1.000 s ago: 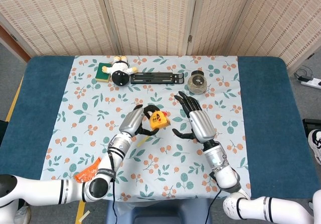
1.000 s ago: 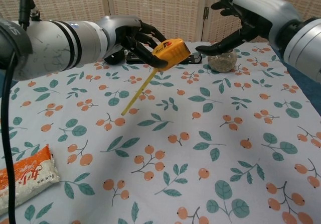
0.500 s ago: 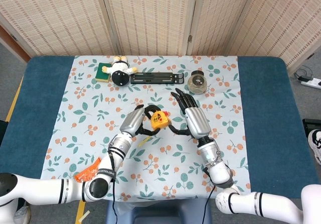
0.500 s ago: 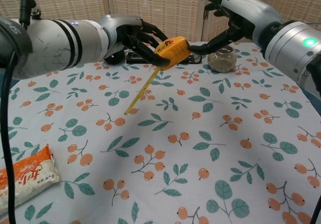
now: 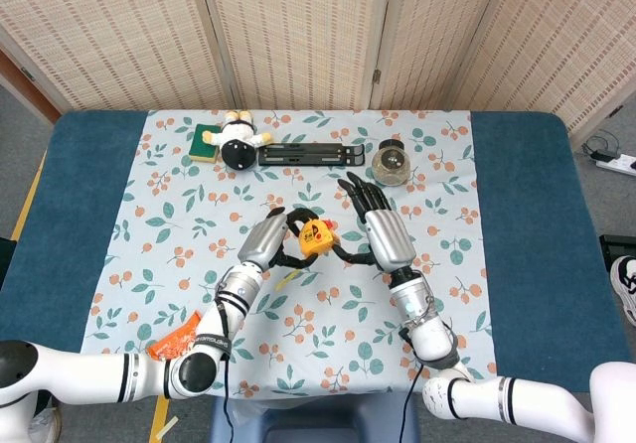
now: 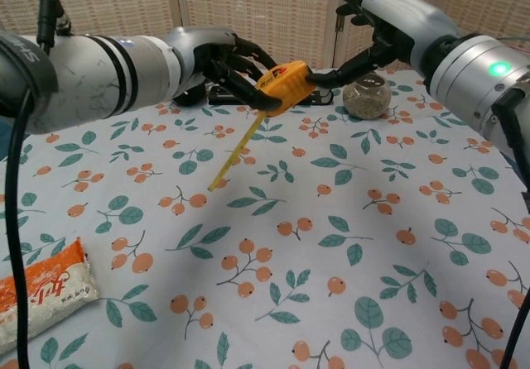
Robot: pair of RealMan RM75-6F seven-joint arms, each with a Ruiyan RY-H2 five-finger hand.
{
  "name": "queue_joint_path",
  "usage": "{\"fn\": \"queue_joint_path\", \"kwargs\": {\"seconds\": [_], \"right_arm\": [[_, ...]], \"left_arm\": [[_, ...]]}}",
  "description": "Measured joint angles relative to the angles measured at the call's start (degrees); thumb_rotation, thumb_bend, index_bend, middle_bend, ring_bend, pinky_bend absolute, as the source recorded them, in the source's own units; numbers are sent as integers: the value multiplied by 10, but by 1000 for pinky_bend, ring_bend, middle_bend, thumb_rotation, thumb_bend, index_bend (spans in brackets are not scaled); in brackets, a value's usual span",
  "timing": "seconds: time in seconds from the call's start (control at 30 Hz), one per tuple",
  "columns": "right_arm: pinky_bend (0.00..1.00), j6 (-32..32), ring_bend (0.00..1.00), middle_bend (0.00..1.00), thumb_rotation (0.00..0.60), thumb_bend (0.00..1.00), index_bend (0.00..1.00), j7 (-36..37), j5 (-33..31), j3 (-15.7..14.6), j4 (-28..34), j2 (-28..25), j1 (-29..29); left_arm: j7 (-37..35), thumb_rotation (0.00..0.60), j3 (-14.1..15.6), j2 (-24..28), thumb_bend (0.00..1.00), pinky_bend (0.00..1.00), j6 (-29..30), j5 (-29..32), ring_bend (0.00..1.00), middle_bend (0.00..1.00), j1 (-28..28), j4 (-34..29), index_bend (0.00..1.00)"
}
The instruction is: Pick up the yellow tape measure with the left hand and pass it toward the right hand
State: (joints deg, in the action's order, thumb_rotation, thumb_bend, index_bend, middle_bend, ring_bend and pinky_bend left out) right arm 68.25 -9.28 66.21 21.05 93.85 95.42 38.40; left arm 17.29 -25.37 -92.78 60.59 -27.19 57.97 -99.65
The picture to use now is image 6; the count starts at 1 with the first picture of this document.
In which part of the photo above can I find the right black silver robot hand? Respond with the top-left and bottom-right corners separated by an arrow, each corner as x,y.
306,0 -> 463,91

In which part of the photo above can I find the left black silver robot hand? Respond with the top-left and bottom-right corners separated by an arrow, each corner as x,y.
163,26 -> 282,113

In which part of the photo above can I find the yellow tape measure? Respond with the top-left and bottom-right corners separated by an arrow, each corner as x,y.
206,60 -> 316,192

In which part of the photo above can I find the plush doll with black head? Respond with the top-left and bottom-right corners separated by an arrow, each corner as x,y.
171,79 -> 208,108

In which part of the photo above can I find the woven folding screen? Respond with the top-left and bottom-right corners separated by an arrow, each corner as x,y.
0,0 -> 530,76

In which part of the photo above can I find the round glass jar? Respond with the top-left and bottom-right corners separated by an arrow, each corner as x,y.
342,72 -> 393,120

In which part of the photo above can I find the black folding stand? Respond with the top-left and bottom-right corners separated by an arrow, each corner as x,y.
206,85 -> 335,106

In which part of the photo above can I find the floral print tablecloth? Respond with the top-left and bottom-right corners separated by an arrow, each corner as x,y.
0,65 -> 530,369

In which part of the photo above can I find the orange white snack bag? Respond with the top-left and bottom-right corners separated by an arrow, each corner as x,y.
0,236 -> 100,356

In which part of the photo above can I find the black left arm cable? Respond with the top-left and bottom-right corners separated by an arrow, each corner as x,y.
3,0 -> 72,369

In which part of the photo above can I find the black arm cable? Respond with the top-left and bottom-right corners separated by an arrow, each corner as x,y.
3,0 -> 72,369
492,87 -> 530,369

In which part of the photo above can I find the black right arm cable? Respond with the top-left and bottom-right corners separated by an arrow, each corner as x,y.
492,87 -> 530,369

